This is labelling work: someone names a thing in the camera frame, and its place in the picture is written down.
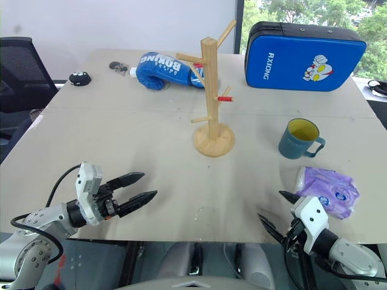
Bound small dark keychain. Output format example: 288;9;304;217
109;61;128;74

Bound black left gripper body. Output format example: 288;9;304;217
93;182;121;221

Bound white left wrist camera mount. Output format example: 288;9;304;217
74;162;105;226

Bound light grey robot torso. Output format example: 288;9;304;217
128;272;268;290

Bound wooden mug tree stand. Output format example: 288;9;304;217
175;19;237;158

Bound blue mug yellow inside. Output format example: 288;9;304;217
278;118;327;160

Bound black strap bundle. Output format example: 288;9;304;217
366;79;387;97

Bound black office chair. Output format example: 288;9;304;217
0;36;60;166

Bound blue boxing glove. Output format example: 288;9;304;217
129;52;206;91

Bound black round gadget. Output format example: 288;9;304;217
68;71;92;87

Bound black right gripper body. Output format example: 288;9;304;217
283;217;305;258

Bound grey rounded shape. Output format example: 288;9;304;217
238;242;276;290

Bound purple tissue pack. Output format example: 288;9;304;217
294;166;360;221

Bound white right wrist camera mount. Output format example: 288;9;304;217
290;195;330;255

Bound blue kick pad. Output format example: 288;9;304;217
244;21;368;93

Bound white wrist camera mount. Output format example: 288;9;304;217
74;162;105;226
290;195;330;255

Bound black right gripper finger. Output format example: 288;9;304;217
278;190;301;208
257;213;285;244

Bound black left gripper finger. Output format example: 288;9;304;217
104;172;146;192
115;190;158;219

